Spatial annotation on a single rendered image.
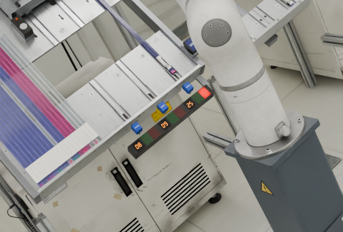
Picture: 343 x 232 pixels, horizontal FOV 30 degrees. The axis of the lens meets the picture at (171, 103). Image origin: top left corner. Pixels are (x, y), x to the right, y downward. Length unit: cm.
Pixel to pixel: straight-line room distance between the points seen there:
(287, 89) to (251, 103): 172
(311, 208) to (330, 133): 114
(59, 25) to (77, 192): 61
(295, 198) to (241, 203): 103
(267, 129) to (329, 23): 139
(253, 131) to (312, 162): 18
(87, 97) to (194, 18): 76
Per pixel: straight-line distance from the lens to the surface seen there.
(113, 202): 244
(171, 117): 205
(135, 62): 212
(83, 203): 238
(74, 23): 221
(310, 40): 302
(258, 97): 153
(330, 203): 175
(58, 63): 401
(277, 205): 171
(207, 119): 332
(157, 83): 209
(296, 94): 318
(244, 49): 146
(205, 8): 139
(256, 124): 157
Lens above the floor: 158
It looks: 26 degrees down
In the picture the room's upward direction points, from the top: 29 degrees counter-clockwise
